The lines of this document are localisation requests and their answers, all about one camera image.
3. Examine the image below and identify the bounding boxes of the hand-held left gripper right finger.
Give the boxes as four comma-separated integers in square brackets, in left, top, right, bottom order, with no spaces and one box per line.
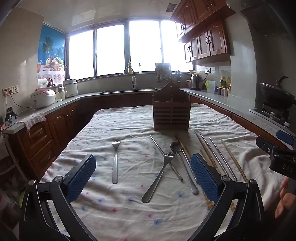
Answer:
[188,153,265,241]

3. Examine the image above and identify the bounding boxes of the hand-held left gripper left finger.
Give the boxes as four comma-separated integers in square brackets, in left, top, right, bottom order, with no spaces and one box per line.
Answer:
[19,154,97,241]

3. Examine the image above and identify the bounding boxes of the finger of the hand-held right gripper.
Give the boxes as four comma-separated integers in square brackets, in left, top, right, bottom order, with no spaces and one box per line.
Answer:
[276,130,296,146]
[256,136,282,154]

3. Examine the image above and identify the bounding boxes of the metal spoon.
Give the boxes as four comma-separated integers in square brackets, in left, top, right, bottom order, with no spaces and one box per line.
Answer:
[170,141,199,195]

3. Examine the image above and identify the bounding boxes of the wooden utensil holder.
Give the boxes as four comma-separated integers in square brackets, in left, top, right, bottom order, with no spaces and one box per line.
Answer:
[152,82,191,131]

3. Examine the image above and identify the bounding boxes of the dark hanging utensils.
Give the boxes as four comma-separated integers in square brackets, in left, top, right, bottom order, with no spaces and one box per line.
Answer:
[172,71,184,84]

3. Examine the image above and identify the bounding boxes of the person's right hand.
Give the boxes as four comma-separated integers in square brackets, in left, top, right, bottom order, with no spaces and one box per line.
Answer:
[275,177,296,219]

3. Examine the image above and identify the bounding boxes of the gas stove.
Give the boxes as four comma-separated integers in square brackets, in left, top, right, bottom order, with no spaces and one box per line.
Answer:
[249,102,292,128]

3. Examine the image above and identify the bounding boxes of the metal fork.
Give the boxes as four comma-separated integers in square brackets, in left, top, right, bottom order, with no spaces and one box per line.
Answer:
[142,152,174,204]
[112,140,121,184]

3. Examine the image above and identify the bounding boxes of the black wok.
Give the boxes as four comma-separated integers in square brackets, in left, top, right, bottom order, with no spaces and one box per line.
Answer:
[260,75,296,110]

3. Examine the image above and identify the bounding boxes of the white floral tablecloth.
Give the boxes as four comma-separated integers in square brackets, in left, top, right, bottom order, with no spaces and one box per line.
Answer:
[39,103,287,241]

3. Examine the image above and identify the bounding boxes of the wooden base cabinets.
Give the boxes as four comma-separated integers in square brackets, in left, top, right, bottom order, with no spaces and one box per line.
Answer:
[9,91,287,181]

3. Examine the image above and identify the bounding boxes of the cooking oil bottles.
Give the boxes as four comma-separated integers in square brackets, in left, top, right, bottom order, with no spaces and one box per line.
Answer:
[219,76,232,91]

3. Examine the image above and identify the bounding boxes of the pink knitted cloth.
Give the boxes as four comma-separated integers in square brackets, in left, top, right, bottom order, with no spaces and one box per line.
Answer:
[17,112,48,131]

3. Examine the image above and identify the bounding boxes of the grey kitchen countertop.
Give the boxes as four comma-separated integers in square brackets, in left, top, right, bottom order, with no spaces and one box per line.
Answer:
[3,87,296,149]

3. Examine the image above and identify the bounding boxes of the green lidded white container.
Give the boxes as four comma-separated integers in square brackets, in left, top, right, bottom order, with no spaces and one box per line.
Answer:
[205,80,216,93]

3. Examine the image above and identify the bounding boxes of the small steamer pot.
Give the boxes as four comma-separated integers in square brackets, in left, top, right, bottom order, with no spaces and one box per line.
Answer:
[54,86,69,101]

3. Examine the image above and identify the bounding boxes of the pink white rice cooker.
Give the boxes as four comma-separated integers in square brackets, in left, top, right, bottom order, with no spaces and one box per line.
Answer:
[30,89,56,109]

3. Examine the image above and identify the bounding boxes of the white electric cooker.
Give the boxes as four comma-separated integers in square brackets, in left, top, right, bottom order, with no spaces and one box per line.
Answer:
[63,79,78,98]

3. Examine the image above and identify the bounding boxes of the dark tool on countertop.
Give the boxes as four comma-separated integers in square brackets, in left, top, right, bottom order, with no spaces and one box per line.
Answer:
[6,107,18,122]

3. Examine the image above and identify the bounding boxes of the steel electric kettle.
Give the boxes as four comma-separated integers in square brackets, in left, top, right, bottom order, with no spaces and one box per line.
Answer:
[190,73,201,91]

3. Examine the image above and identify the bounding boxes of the kitchen sink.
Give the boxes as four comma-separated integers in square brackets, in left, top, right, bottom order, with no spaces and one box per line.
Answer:
[99,87,158,94]

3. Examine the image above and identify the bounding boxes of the chrome kitchen faucet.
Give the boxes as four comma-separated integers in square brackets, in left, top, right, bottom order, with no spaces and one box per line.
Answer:
[123,67,137,90]

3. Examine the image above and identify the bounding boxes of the dark knife rack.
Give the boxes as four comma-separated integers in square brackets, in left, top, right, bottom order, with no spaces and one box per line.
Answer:
[155,63,172,84]

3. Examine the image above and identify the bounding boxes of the grey range hood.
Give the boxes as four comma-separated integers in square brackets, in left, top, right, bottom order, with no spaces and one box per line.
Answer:
[240,0,296,48]

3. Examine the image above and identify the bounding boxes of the tropical fruit window blind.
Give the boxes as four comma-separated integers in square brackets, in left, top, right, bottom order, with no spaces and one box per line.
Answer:
[36,24,67,85]

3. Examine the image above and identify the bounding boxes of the large kitchen window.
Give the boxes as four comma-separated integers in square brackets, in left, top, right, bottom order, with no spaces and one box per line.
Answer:
[67,20,197,80]

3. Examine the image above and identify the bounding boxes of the black power cable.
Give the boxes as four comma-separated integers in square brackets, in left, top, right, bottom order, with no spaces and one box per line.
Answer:
[9,92,33,109]

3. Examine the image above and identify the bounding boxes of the white wall outlet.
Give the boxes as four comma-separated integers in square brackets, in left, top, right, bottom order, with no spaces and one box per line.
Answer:
[2,86,19,97]

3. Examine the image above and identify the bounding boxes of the wooden wall cabinets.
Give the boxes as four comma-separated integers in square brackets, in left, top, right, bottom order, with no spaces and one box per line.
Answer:
[171,0,232,64]

